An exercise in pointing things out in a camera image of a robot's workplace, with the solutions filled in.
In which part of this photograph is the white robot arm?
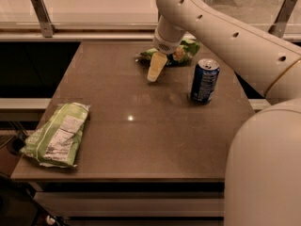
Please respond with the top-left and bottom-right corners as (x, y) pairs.
(153, 0), (301, 226)

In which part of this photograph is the dark green chip bag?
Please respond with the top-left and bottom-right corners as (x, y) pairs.
(137, 39), (200, 66)

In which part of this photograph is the blue soda can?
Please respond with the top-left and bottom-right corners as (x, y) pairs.
(190, 58), (220, 105)

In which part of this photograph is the light green chip bag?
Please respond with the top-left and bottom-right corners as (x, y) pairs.
(20, 103), (90, 168)

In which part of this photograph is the right metal railing bracket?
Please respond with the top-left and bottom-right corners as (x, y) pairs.
(268, 0), (298, 38)

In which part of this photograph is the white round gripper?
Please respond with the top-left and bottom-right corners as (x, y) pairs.
(147, 15), (186, 82)

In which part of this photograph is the left metal railing bracket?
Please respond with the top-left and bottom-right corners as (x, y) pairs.
(30, 0), (55, 38)

